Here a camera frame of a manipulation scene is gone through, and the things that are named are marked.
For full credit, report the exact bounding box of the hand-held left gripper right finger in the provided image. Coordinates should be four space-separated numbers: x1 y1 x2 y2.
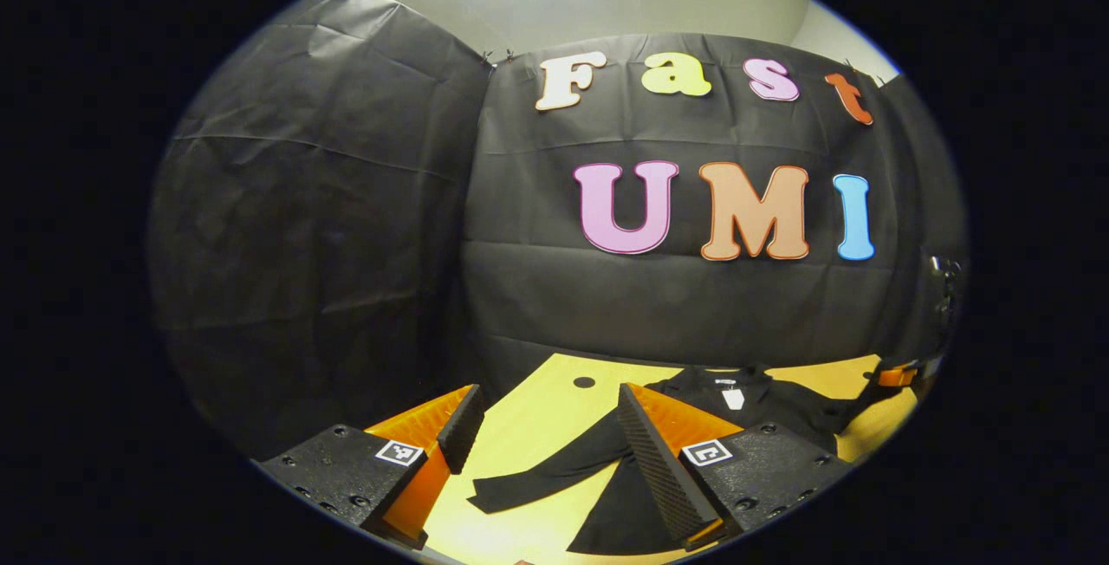
617 383 859 549

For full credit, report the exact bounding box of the black button jacket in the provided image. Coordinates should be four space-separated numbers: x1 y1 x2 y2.
468 364 902 555

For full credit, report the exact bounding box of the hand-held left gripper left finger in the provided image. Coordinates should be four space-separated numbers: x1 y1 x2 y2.
251 385 486 550

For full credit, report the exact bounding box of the black backdrop cloth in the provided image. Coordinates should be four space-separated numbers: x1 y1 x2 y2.
146 0 970 462

